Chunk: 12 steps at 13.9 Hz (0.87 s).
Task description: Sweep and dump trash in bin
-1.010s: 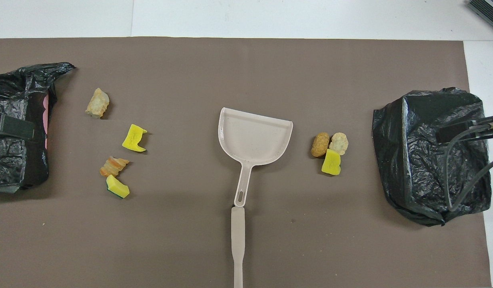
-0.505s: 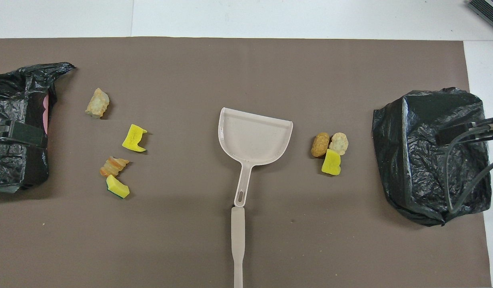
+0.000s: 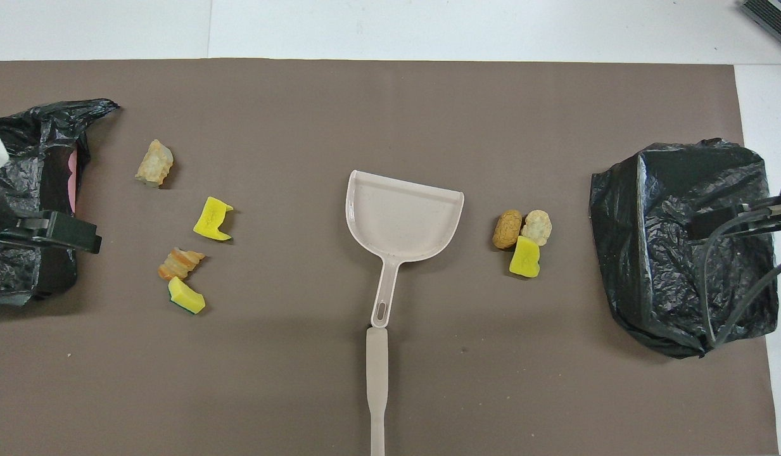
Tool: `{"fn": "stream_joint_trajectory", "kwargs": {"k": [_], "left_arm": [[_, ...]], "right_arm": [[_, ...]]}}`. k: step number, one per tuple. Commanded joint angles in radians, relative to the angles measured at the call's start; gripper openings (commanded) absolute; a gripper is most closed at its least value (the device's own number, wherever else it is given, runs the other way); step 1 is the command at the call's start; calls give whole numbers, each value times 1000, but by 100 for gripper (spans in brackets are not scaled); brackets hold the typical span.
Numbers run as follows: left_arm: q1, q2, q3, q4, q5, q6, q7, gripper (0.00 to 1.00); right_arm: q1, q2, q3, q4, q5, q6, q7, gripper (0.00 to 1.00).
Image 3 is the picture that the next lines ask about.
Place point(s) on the right black-bagged bin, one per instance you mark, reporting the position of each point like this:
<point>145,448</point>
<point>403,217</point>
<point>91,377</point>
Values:
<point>23,158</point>

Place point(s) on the dark grey ribbed device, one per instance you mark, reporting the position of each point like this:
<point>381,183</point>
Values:
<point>773,14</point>

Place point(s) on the black bag covered tray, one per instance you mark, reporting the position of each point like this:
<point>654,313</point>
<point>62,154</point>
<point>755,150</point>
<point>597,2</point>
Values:
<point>669,253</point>

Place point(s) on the pink plastic bin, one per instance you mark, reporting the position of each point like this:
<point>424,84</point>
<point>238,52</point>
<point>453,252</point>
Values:
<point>72,177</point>

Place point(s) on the brown potato shaped lump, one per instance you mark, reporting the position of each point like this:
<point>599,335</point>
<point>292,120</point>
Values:
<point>507,229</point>

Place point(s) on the beige hand brush black bristles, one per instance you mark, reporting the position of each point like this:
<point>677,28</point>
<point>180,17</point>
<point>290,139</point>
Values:
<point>377,380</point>

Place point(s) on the orange striped croissant piece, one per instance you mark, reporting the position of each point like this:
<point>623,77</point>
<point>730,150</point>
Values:
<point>178,265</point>

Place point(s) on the pale knobbly lump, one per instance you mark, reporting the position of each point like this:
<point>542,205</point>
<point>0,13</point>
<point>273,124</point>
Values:
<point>537,227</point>

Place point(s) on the pale crusty bread piece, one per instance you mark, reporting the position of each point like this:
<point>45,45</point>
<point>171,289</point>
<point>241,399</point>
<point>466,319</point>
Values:
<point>154,164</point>

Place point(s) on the yellow green sponge block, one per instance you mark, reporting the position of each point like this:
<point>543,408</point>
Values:
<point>187,297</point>

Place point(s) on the yellow notched sponge piece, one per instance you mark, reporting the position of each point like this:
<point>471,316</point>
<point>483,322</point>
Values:
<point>211,220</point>

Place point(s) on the yellow sponge chunk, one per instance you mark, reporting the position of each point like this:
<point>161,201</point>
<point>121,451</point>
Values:
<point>525,258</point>

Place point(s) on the brown table mat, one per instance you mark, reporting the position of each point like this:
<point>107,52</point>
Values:
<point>301,126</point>

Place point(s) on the beige plastic dustpan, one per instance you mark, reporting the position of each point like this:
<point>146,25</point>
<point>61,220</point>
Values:
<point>403,215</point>

